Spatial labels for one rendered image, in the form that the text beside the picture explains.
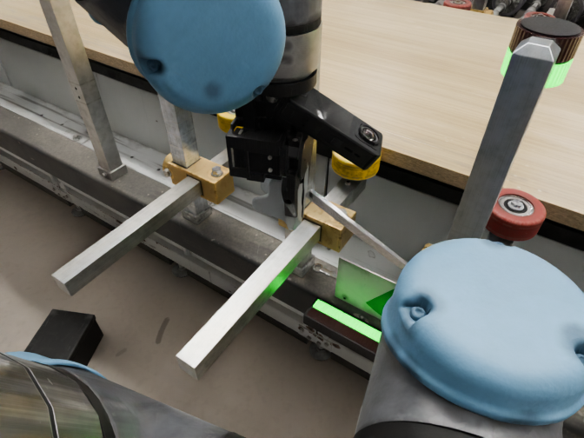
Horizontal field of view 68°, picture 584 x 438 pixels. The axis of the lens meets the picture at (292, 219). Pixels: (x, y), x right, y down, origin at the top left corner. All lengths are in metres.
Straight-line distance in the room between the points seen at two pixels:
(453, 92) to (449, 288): 0.81
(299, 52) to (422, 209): 0.52
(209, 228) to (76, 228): 1.27
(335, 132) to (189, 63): 0.25
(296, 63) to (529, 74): 0.21
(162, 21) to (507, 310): 0.18
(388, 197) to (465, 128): 0.19
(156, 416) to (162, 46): 0.15
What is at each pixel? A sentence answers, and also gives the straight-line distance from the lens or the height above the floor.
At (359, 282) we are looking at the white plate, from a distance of 0.70.
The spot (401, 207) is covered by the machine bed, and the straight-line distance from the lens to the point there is 0.87.
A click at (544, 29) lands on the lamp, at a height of 1.16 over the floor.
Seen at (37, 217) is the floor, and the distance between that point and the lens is 2.23.
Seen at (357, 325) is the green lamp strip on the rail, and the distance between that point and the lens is 0.73.
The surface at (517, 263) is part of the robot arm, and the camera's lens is 0.19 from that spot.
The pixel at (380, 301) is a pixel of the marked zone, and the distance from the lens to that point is 0.70.
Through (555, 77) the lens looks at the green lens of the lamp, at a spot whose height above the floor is 1.12.
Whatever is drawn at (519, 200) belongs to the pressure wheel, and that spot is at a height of 0.91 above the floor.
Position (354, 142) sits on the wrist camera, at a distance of 0.44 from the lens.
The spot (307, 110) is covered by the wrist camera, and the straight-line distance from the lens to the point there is 0.43.
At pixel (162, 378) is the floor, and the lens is 1.52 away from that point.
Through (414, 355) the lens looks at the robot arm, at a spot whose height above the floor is 1.17.
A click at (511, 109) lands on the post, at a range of 0.47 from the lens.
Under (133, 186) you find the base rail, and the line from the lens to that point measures 1.03.
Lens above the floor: 1.30
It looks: 43 degrees down
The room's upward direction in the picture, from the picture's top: straight up
